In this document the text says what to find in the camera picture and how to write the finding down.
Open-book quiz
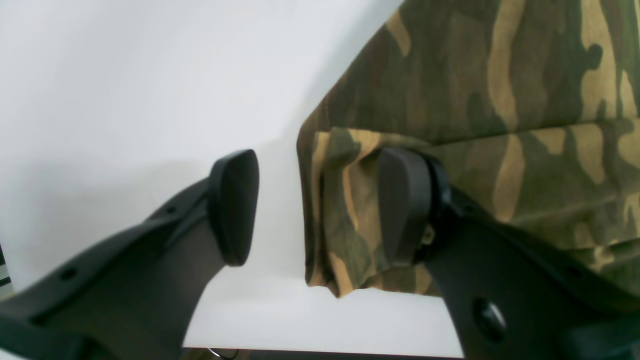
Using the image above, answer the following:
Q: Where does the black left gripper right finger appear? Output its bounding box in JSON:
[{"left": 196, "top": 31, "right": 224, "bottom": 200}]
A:
[{"left": 377, "top": 146, "right": 640, "bottom": 360}]

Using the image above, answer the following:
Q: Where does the camouflage T-shirt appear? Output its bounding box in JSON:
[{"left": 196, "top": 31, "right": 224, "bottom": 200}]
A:
[{"left": 296, "top": 0, "right": 640, "bottom": 298}]

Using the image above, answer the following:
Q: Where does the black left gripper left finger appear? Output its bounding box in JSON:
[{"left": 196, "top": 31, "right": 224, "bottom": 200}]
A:
[{"left": 1, "top": 149, "right": 259, "bottom": 360}]

